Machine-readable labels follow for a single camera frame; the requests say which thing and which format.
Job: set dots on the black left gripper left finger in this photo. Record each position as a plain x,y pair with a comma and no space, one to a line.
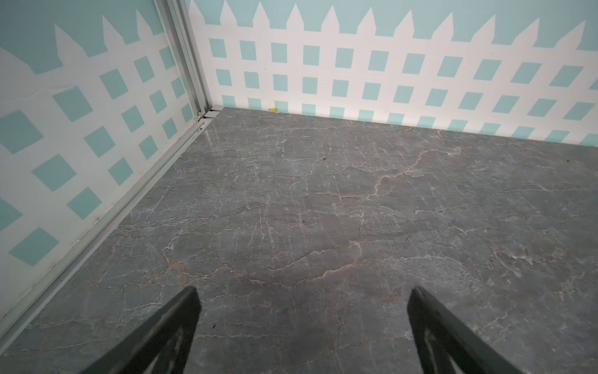
161,344

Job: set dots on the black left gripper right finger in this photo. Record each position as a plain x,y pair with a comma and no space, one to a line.
445,343

